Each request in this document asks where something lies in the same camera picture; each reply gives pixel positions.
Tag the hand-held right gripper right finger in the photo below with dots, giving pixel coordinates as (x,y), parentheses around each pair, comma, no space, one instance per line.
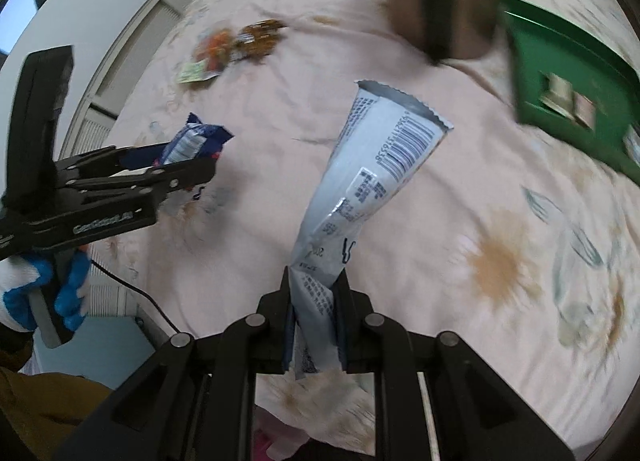
(341,326)

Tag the clear pink snack packet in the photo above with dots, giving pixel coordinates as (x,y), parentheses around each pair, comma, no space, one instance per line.
(557,91)

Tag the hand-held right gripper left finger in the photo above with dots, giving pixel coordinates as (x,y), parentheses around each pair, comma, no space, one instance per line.
(286,326)

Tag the brown candy packet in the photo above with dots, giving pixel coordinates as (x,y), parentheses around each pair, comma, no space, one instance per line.
(257,38)

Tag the orange clear snack packet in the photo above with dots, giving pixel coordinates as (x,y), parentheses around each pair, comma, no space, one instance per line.
(215,48)

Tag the clear plastic snack packet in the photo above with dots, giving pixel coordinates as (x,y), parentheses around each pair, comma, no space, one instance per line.
(585,111)

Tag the black and bronze electric kettle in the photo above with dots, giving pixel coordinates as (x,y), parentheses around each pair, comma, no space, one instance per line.
(450,1)

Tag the white slatted cabinet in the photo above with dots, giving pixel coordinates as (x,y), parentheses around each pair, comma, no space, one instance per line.
(95,131)

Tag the green cardboard tray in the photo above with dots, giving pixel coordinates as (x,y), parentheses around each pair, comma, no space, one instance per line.
(530,71)

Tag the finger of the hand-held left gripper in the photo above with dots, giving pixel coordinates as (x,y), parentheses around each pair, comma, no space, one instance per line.
(180,176)
(100,158)

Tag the floral pink blanket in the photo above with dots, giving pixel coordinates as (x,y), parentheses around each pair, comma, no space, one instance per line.
(475,201)

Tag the small green white packet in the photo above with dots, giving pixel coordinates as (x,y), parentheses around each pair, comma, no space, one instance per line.
(195,73)

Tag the dark blue snack packet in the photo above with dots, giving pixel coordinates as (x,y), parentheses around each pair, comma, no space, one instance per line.
(200,138)

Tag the person's left hand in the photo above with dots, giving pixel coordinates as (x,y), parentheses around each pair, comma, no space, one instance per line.
(70,291)

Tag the light blue snack wrapper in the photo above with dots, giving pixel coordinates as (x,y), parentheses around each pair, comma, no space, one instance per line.
(380,151)

